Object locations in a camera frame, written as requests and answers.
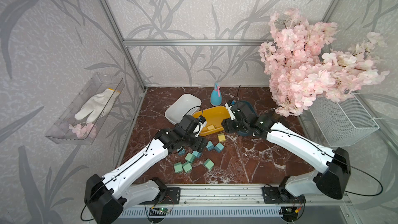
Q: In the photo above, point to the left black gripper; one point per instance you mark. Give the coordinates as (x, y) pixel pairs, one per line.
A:
(200, 144)

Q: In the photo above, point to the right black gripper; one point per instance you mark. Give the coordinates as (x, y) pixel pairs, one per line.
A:
(227, 125)

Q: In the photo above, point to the teal plug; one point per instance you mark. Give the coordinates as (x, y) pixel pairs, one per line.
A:
(219, 147)
(197, 154)
(210, 146)
(182, 152)

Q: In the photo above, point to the yellow plug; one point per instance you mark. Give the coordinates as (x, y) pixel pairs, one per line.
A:
(211, 128)
(221, 137)

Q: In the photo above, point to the green plug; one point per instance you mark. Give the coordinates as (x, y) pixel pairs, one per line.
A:
(208, 164)
(190, 157)
(187, 167)
(178, 168)

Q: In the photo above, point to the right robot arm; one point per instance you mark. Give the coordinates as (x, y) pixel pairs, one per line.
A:
(331, 167)

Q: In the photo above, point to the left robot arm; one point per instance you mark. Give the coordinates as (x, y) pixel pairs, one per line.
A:
(106, 197)

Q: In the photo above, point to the dark teal storage box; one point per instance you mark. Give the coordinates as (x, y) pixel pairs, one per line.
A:
(246, 118)

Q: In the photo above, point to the yellow storage box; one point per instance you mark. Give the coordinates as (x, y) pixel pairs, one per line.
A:
(214, 116)

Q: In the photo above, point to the white storage box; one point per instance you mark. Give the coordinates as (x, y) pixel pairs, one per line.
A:
(186, 104)

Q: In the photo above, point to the pink cherry blossom plant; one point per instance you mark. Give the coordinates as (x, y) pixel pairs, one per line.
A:
(300, 72)

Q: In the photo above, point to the white work glove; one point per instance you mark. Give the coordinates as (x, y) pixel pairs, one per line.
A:
(98, 106)

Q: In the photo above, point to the pink flower on shelf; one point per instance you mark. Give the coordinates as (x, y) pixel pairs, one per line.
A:
(84, 130)

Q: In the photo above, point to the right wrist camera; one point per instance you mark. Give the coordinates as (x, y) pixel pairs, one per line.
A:
(231, 106)

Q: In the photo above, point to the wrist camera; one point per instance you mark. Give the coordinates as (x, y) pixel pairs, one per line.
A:
(231, 106)
(202, 123)

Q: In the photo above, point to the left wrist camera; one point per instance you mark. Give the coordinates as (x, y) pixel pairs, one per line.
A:
(202, 123)

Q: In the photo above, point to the aluminium front rail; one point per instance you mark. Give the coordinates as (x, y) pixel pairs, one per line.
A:
(242, 195)

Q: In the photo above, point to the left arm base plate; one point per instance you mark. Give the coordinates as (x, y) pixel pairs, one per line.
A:
(170, 196)

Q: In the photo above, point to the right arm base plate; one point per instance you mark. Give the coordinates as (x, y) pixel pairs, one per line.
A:
(279, 195)

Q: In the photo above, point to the white wire mesh basket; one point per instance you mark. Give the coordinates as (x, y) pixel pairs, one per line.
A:
(343, 123)

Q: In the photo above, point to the clear acrylic wall shelf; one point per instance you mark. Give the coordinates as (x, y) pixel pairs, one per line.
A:
(82, 120)

